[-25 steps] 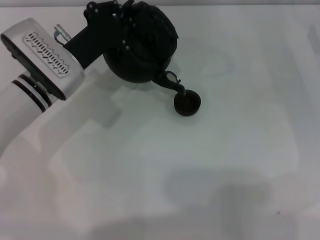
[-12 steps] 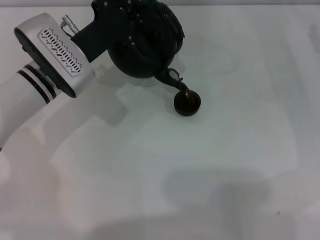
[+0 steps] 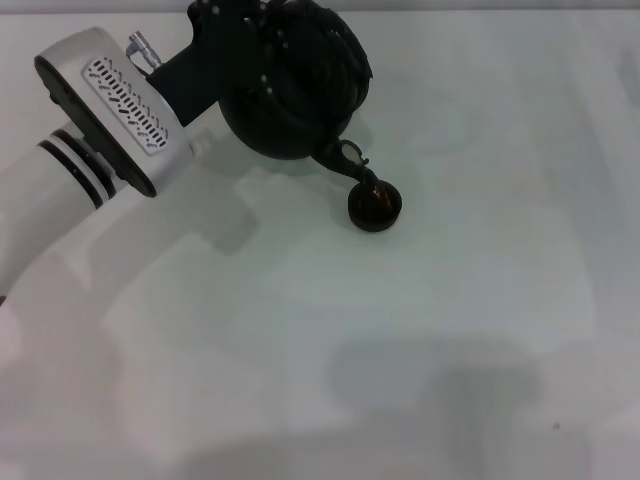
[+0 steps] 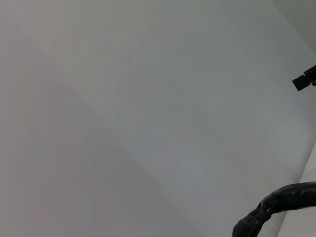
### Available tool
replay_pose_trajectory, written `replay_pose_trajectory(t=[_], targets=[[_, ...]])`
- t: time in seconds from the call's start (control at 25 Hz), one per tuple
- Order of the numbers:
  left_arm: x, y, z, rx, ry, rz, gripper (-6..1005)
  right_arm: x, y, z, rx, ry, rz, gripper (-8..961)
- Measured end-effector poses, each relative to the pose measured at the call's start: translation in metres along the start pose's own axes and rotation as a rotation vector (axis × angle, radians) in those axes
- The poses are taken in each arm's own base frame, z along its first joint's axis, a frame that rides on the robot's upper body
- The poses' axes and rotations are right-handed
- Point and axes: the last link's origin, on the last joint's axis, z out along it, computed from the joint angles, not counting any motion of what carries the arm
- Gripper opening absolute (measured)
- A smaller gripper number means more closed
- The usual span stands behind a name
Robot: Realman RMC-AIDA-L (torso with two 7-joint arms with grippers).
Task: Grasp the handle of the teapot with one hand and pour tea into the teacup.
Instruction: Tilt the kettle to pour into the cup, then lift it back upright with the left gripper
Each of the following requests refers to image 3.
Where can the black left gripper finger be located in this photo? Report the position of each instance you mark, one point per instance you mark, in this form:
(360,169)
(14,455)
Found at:
(267,25)
(260,87)

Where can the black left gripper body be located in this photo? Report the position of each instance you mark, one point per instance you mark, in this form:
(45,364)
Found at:
(205,70)

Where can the small dark brown teacup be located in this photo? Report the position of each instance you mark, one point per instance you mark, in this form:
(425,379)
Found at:
(372,215)

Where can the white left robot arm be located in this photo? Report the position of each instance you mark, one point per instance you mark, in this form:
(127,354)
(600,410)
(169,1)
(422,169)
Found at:
(65,75)

